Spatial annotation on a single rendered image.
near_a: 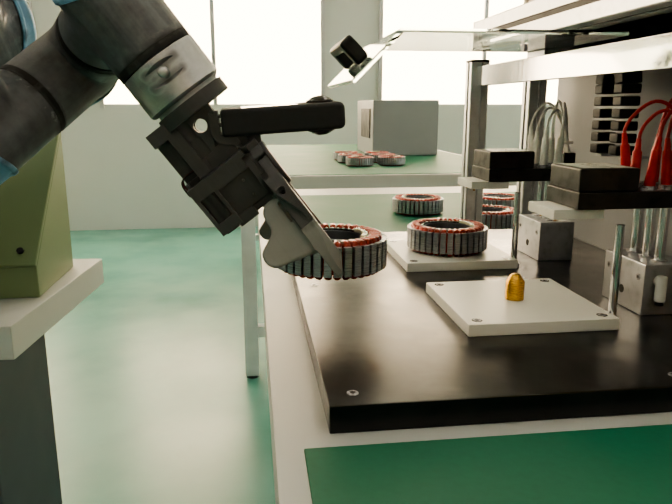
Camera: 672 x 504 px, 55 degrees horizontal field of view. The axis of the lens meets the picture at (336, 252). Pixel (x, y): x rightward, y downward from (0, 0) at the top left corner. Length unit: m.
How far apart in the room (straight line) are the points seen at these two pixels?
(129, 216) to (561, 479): 5.18
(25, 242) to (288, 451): 0.52
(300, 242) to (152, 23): 0.22
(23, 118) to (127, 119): 4.80
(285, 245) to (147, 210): 4.91
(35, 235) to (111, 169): 4.60
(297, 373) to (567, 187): 0.33
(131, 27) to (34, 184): 0.40
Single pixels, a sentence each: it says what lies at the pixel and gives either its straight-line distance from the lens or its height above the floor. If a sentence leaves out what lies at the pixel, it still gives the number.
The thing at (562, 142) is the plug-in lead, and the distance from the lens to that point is 0.94.
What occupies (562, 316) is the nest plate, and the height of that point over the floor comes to 0.78.
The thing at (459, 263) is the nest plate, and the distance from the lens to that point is 0.85.
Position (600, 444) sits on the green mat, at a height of 0.75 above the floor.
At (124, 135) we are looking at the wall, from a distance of 5.44.
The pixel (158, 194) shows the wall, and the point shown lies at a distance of 5.44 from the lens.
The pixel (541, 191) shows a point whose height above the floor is 0.86.
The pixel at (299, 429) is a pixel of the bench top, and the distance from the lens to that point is 0.49.
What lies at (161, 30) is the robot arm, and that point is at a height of 1.04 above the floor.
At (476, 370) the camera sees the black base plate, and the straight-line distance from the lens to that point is 0.54.
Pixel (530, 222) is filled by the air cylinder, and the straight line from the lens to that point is 0.95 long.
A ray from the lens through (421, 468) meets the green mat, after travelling 0.44.
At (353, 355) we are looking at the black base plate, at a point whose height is 0.77.
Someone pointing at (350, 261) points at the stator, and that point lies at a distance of 0.59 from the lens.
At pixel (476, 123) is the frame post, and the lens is 1.11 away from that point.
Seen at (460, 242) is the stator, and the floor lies 0.80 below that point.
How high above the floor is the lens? 0.98
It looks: 13 degrees down
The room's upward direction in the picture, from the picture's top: straight up
